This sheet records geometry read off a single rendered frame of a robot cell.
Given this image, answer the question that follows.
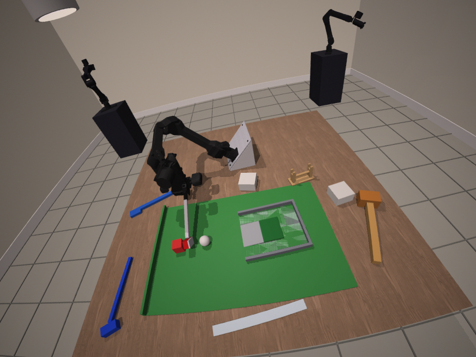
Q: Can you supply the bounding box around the white ball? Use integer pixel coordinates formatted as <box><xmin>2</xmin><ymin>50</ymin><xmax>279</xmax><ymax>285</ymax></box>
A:
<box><xmin>200</xmin><ymin>235</ymin><xmax>210</xmax><ymax>246</ymax></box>

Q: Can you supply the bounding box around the wooden mallet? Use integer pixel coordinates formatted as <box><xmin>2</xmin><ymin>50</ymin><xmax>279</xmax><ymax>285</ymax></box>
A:
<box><xmin>356</xmin><ymin>190</ymin><xmax>382</xmax><ymax>264</ymax></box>

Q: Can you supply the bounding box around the red cube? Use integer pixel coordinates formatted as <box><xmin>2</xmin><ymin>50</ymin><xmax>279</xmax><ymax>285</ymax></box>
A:
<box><xmin>172</xmin><ymin>239</ymin><xmax>185</xmax><ymax>253</ymax></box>

